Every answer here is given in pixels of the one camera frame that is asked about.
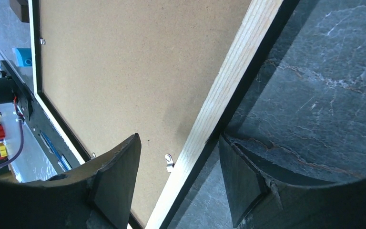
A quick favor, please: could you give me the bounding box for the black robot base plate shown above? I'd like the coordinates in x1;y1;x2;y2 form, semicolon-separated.
1;60;84;172

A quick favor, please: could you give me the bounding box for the blue grey eraser block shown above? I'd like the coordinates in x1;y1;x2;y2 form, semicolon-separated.
12;48;32;67

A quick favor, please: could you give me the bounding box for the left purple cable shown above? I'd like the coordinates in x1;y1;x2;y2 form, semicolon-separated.
0;118;25;173

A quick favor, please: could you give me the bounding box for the black picture frame with photo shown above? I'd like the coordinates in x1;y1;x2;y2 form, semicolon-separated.
28;0;297;229

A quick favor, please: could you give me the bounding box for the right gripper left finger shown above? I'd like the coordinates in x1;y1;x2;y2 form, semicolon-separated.
0;133;142;229

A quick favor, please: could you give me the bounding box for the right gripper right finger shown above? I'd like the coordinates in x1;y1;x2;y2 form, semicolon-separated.
219;135;366;229

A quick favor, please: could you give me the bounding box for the small brown wooden block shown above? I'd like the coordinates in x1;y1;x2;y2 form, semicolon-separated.
9;0;30;23

